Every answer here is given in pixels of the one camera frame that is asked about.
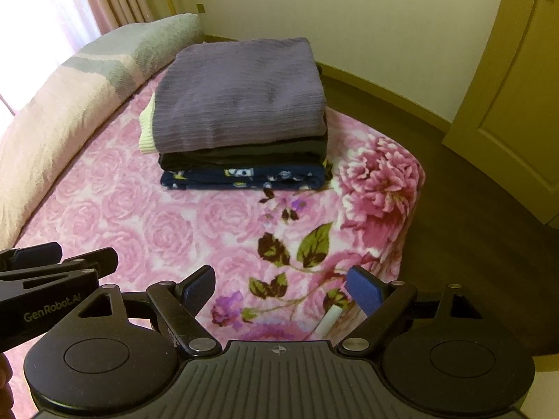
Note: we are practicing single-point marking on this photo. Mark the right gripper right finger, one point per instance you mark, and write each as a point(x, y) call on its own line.
point(386, 306)

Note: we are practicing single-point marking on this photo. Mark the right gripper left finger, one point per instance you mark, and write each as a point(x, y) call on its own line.
point(176, 306)

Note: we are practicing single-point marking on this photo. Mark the purple cream knit cardigan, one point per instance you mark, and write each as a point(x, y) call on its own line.
point(226, 94)

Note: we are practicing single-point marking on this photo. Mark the person's left hand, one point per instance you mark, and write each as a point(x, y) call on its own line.
point(5, 377)

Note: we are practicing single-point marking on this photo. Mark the pink floral bed blanket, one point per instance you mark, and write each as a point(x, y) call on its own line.
point(280, 257)

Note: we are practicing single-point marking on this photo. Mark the navy floral folded garment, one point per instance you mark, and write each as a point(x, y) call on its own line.
point(309, 176)

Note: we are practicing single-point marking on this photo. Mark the black folded garment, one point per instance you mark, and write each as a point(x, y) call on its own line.
point(304, 150)

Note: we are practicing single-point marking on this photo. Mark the rolled grey pink duvet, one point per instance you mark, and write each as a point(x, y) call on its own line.
point(80, 95)

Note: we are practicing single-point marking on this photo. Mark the olive green door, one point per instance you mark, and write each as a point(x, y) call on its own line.
point(507, 126)

